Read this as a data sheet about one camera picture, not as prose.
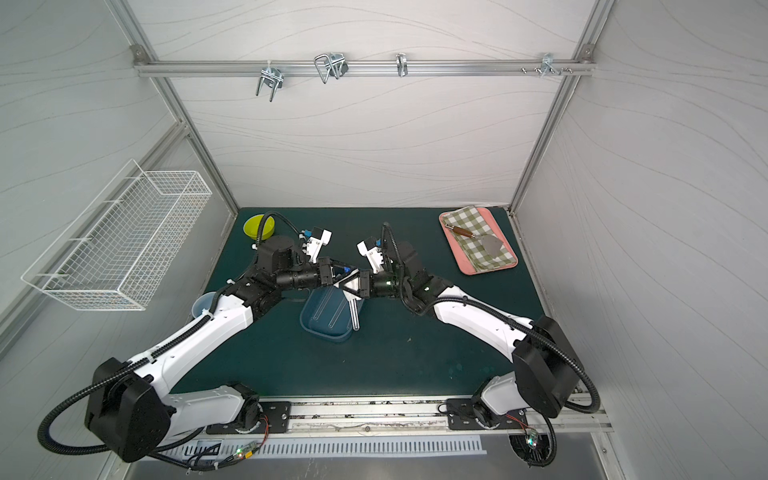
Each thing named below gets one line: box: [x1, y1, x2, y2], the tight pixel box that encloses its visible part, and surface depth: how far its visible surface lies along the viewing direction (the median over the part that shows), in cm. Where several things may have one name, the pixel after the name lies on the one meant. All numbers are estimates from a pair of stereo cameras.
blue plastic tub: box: [299, 286, 364, 342], surface depth 91 cm
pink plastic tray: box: [438, 207, 519, 276], surface depth 113 cm
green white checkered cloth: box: [443, 206, 516, 272], surface depth 113 cm
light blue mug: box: [191, 292, 216, 319], surface depth 88 cm
